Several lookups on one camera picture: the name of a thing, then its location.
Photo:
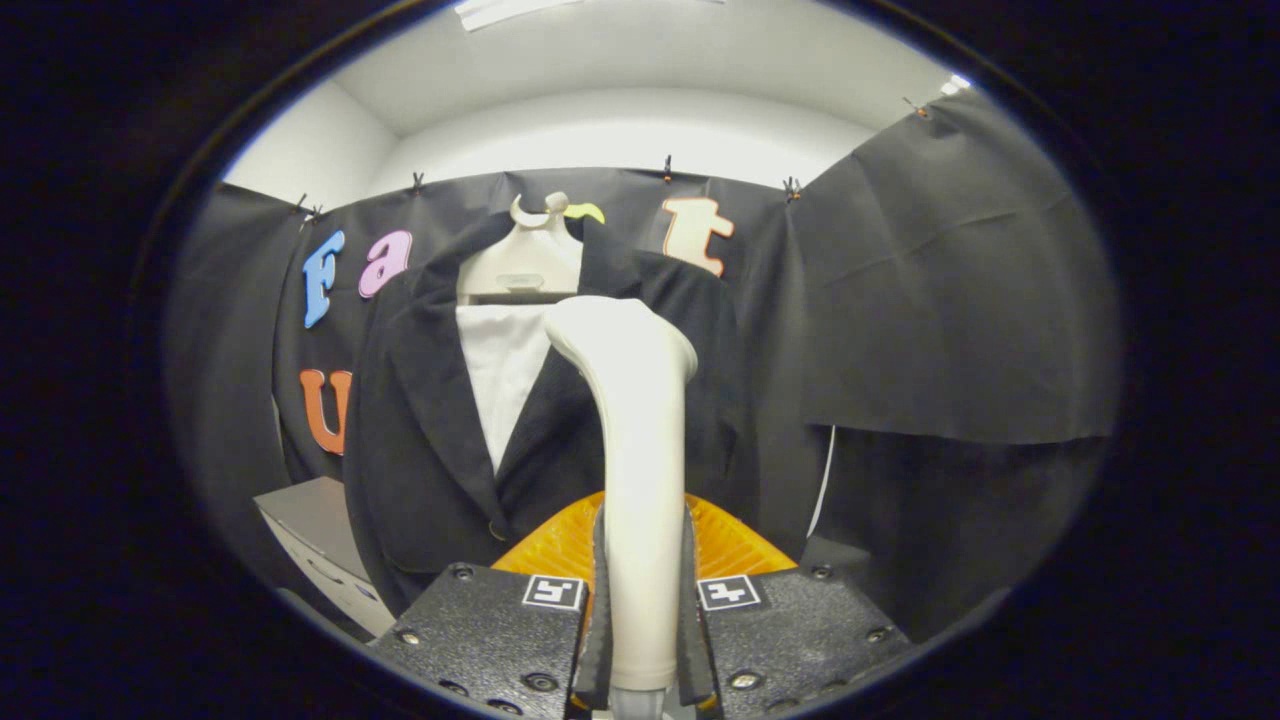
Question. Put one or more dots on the grey drawer cabinet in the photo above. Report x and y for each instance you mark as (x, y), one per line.
(310, 520)

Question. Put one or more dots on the black backdrop cloth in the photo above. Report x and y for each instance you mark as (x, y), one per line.
(950, 300)

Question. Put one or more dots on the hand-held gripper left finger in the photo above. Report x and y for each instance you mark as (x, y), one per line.
(598, 650)

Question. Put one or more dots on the white plastic hanger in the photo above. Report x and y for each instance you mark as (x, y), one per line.
(525, 265)

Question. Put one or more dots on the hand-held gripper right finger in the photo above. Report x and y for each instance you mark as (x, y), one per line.
(692, 650)

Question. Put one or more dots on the black blazer jacket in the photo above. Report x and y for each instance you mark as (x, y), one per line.
(430, 460)

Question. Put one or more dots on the white garment steamer head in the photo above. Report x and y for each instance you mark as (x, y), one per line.
(640, 450)

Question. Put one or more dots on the ceiling light panel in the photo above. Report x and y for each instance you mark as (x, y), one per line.
(510, 10)

